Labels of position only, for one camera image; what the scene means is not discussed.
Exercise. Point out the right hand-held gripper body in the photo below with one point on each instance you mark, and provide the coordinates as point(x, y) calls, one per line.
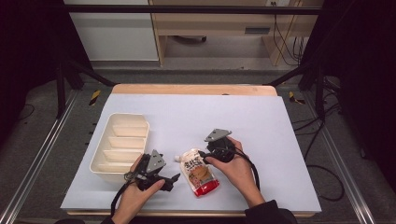
point(221, 148)

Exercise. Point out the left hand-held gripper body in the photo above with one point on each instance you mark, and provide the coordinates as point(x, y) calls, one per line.
point(155, 162)

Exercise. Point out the white and red sauce pouch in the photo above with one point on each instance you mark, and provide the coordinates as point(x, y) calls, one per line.
point(197, 175)

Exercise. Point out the person's right hand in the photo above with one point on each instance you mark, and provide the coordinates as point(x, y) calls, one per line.
point(239, 174)

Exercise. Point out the person's left hand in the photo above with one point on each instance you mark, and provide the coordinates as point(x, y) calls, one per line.
point(135, 196)

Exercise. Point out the white table mat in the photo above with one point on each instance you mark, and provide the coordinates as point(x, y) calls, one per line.
point(218, 118)

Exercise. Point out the cream divided plastic tray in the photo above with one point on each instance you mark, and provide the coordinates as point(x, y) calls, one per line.
point(121, 146)

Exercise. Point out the wooden table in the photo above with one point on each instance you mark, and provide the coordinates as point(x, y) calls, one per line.
point(193, 89)

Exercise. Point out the yellow and black tape strip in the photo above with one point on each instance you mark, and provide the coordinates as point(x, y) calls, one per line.
point(95, 97)
point(294, 98)

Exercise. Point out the black metal stand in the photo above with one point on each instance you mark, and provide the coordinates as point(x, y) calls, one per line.
point(60, 90)
point(319, 90)

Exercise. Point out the light wooden desk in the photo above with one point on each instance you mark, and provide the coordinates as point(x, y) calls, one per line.
point(218, 25)

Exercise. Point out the white cabinet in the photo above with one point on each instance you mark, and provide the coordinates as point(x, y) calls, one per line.
point(115, 34)

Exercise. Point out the dark curtain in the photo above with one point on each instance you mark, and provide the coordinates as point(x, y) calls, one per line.
point(28, 46)
point(364, 62)

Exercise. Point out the aluminium floor rail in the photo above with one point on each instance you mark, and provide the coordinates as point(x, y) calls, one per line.
point(37, 155)
point(345, 171)

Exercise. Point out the black horizontal frame bar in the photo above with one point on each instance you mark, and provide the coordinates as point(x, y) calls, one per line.
point(186, 9)

